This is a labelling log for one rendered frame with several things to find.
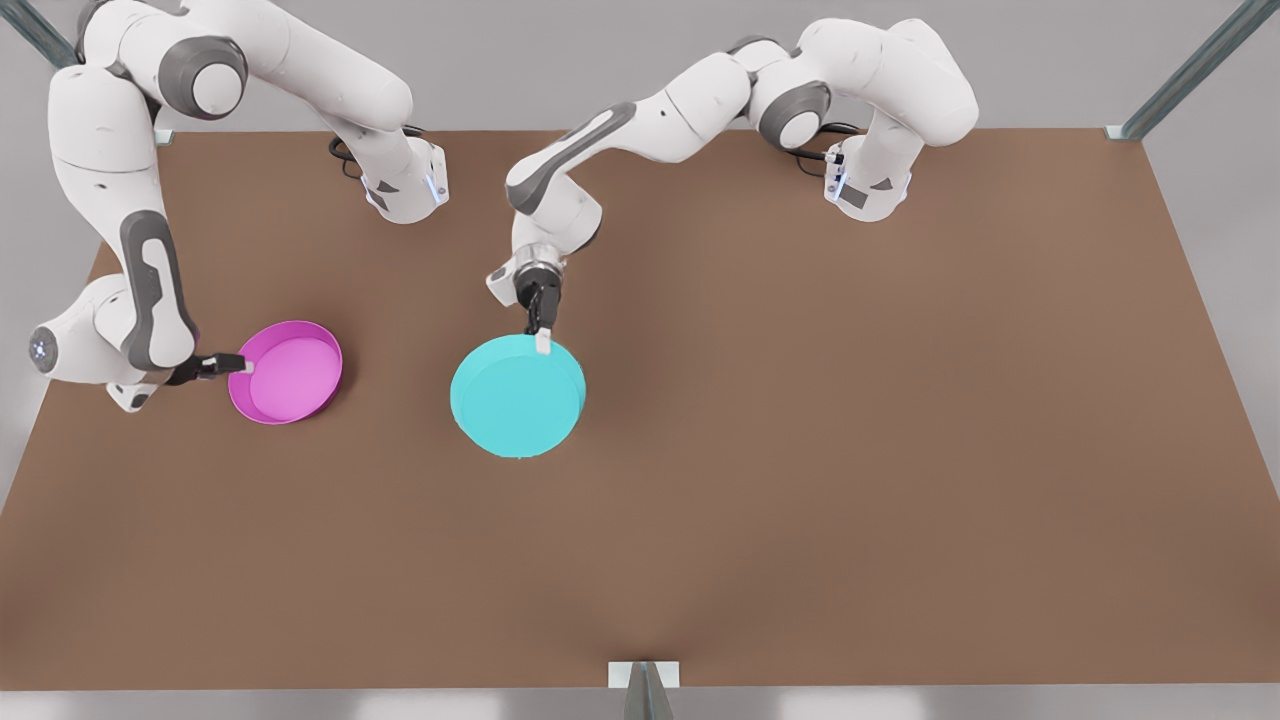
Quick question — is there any pink plate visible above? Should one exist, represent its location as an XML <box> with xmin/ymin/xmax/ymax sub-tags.
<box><xmin>227</xmin><ymin>320</ymin><xmax>344</xmax><ymax>426</ymax></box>

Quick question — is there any black cable loop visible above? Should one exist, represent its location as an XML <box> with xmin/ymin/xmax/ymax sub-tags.
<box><xmin>787</xmin><ymin>122</ymin><xmax>865</xmax><ymax>179</ymax></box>
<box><xmin>328</xmin><ymin>124</ymin><xmax>429</xmax><ymax>181</ymax></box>

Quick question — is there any silver frame post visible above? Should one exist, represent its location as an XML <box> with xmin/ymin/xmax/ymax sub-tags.
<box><xmin>0</xmin><ymin>0</ymin><xmax>174</xmax><ymax>147</ymax></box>
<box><xmin>608</xmin><ymin>661</ymin><xmax>681</xmax><ymax>720</ymax></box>
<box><xmin>1104</xmin><ymin>0</ymin><xmax>1280</xmax><ymax>142</ymax></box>

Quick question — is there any blue plate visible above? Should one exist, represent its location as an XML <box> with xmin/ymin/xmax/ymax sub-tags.
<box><xmin>450</xmin><ymin>334</ymin><xmax>587</xmax><ymax>459</ymax></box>

